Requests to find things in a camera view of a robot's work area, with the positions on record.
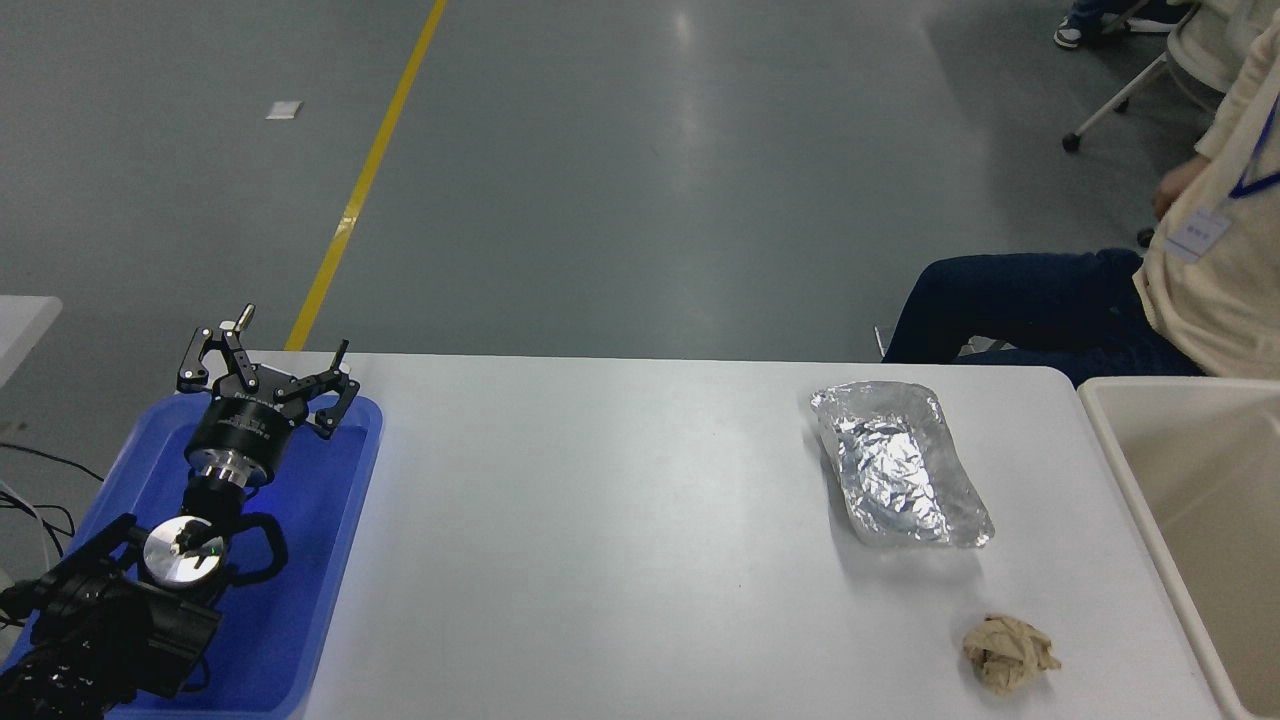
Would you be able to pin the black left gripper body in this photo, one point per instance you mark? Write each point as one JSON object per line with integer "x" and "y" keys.
{"x": 240, "y": 428}

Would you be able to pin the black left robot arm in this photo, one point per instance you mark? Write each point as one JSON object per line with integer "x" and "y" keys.
{"x": 100, "y": 630}

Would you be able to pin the person's hand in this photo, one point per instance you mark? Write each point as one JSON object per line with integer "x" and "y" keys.
{"x": 1175, "y": 185}

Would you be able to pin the blue plastic tray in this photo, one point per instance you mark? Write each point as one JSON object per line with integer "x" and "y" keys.
{"x": 300, "y": 560}

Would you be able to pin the white side table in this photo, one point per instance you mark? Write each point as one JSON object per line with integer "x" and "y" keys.
{"x": 22, "y": 330}

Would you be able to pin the white paper scrap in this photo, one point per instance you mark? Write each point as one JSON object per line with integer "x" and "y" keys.
{"x": 284, "y": 111}

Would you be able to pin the crumpled foil tray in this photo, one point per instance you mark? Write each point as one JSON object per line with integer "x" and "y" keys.
{"x": 895, "y": 470}

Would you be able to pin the crumpled tan paper ball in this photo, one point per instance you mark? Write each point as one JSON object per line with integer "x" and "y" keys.
{"x": 1008, "y": 652}

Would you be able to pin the person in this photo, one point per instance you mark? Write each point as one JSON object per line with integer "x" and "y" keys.
{"x": 1220, "y": 300}
{"x": 1070, "y": 35}

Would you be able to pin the wheeled metal chair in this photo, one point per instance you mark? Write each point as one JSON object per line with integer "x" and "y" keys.
{"x": 1120, "y": 100}

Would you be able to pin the white name badge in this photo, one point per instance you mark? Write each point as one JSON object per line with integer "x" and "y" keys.
{"x": 1198, "y": 235}

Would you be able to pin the large pale bin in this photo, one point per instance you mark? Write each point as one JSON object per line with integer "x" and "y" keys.
{"x": 1220, "y": 500}

